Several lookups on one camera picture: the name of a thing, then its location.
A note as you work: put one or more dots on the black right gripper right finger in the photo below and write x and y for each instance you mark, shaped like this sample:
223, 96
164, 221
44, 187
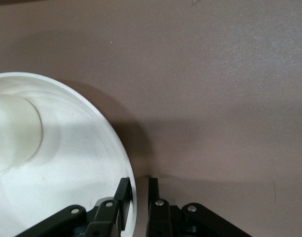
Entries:
161, 217

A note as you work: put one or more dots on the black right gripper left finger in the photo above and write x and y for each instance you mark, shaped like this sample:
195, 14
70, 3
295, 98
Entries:
101, 217

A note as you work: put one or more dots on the round cream plate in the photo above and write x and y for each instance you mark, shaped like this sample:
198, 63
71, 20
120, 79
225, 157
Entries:
79, 160

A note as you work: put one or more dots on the small white bun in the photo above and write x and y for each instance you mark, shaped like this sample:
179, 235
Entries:
15, 130

